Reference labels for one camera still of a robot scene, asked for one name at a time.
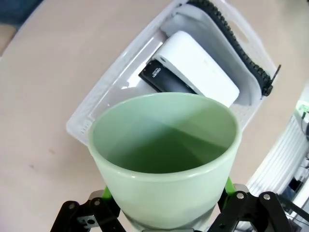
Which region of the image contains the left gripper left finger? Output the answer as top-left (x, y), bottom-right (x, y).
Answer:
top-left (54, 185), bottom-right (124, 232)

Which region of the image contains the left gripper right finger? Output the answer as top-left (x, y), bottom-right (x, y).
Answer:
top-left (210, 177), bottom-right (290, 232)

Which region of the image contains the pale green cup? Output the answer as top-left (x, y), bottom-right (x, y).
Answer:
top-left (87, 92), bottom-right (242, 230)

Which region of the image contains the black stapler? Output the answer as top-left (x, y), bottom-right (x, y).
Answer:
top-left (138, 60), bottom-right (197, 94)

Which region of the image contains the white power bank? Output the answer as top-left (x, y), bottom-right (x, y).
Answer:
top-left (153, 30), bottom-right (240, 107)

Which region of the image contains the grey CAMPUS pencil case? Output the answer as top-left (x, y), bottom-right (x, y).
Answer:
top-left (160, 0), bottom-right (282, 107)

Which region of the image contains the white perforated plastic basket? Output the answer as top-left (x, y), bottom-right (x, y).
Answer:
top-left (66, 0), bottom-right (277, 145)

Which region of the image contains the white ribbed cabinet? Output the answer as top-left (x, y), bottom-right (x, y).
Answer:
top-left (246, 115), bottom-right (309, 195)

